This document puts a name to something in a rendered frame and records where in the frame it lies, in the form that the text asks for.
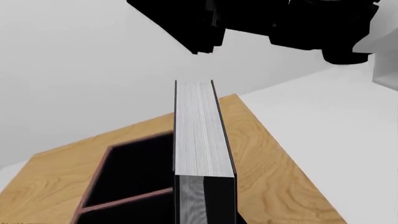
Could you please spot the dark caddy with pink rims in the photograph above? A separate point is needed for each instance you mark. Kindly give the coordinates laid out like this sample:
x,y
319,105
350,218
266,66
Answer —
x,y
130,172

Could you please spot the black hardcover book white pages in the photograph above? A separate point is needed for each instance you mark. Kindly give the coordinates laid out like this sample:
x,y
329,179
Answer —
x,y
199,130

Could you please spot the black robot torso block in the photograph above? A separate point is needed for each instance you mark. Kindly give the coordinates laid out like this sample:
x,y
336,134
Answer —
x,y
186,25

